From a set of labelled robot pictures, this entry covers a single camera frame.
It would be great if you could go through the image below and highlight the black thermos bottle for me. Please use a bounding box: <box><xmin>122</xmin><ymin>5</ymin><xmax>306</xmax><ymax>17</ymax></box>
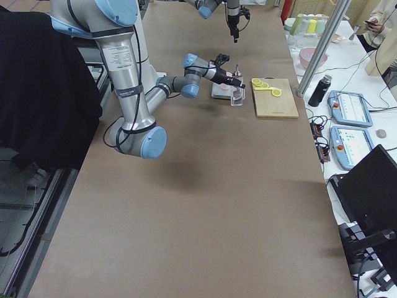
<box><xmin>308</xmin><ymin>74</ymin><xmax>332</xmax><ymax>107</ymax></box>

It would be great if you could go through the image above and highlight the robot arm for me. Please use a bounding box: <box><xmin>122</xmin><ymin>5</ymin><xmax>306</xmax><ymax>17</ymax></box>
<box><xmin>50</xmin><ymin>1</ymin><xmax>245</xmax><ymax>159</ymax></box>
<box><xmin>186</xmin><ymin>0</ymin><xmax>243</xmax><ymax>43</ymax></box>

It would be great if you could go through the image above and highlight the red cylinder can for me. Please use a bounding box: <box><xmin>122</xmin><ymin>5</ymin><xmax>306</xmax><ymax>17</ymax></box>
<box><xmin>280</xmin><ymin>0</ymin><xmax>294</xmax><ymax>22</ymax></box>

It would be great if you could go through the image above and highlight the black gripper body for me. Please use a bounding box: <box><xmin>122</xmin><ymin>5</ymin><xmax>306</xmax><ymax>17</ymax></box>
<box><xmin>226</xmin><ymin>2</ymin><xmax>240</xmax><ymax>28</ymax></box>
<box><xmin>212</xmin><ymin>69</ymin><xmax>233</xmax><ymax>84</ymax></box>

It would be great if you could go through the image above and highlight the green plastic cup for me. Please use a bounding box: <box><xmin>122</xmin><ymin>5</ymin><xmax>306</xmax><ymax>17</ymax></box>
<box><xmin>290</xmin><ymin>14</ymin><xmax>304</xmax><ymax>35</ymax></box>

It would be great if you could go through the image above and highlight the near teach pendant tablet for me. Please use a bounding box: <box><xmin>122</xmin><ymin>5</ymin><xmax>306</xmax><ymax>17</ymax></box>
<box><xmin>330</xmin><ymin>125</ymin><xmax>375</xmax><ymax>171</ymax></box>

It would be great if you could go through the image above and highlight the yellow plastic knife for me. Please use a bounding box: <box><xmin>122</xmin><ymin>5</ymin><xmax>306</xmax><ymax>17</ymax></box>
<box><xmin>254</xmin><ymin>87</ymin><xmax>275</xmax><ymax>91</ymax></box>

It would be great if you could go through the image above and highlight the white green bowl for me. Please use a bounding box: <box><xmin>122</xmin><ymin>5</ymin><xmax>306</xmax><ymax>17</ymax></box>
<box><xmin>283</xmin><ymin>18</ymin><xmax>295</xmax><ymax>32</ymax></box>

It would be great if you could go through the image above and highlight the teach pendant tablet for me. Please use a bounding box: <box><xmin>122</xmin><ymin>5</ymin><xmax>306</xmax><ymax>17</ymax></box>
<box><xmin>330</xmin><ymin>125</ymin><xmax>375</xmax><ymax>171</ymax></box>
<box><xmin>328</xmin><ymin>90</ymin><xmax>373</xmax><ymax>128</ymax></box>

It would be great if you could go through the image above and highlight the pink bowl with ice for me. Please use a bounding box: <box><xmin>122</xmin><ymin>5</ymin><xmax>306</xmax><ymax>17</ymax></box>
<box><xmin>299</xmin><ymin>47</ymin><xmax>328</xmax><ymax>69</ymax></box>

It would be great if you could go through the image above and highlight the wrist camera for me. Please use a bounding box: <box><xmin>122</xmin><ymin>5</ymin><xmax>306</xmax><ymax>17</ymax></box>
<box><xmin>210</xmin><ymin>53</ymin><xmax>230</xmax><ymax>68</ymax></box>
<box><xmin>239</xmin><ymin>6</ymin><xmax>251</xmax><ymax>33</ymax></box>

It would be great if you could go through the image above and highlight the black monitor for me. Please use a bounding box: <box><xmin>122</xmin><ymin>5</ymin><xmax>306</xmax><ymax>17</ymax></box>
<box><xmin>336</xmin><ymin>143</ymin><xmax>397</xmax><ymax>271</ymax></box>

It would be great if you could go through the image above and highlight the far teach pendant tablet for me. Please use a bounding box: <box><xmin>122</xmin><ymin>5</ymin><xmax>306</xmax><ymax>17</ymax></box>
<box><xmin>328</xmin><ymin>90</ymin><xmax>373</xmax><ymax>128</ymax></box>

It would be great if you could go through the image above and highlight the black cloth cover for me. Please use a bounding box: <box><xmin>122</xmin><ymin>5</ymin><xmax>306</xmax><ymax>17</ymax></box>
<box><xmin>1</xmin><ymin>9</ymin><xmax>102</xmax><ymax>168</ymax></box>

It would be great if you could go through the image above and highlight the black power strip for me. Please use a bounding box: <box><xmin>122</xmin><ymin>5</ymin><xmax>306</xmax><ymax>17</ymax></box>
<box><xmin>310</xmin><ymin>121</ymin><xmax>330</xmax><ymax>164</ymax></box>

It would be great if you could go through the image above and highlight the aluminium frame post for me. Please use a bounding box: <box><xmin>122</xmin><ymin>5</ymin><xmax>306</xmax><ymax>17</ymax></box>
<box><xmin>296</xmin><ymin>0</ymin><xmax>352</xmax><ymax>97</ymax></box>

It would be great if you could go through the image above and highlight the digital kitchen scale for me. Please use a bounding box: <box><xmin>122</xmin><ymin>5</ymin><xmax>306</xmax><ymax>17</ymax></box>
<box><xmin>211</xmin><ymin>83</ymin><xmax>238</xmax><ymax>101</ymax></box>

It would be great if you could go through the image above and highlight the yellow plastic cup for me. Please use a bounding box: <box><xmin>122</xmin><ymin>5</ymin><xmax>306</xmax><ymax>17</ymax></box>
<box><xmin>306</xmin><ymin>19</ymin><xmax>317</xmax><ymax>34</ymax></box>

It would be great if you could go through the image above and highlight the wooden cutting board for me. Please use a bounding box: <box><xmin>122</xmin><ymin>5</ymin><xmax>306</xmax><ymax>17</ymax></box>
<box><xmin>251</xmin><ymin>78</ymin><xmax>298</xmax><ymax>119</ymax></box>

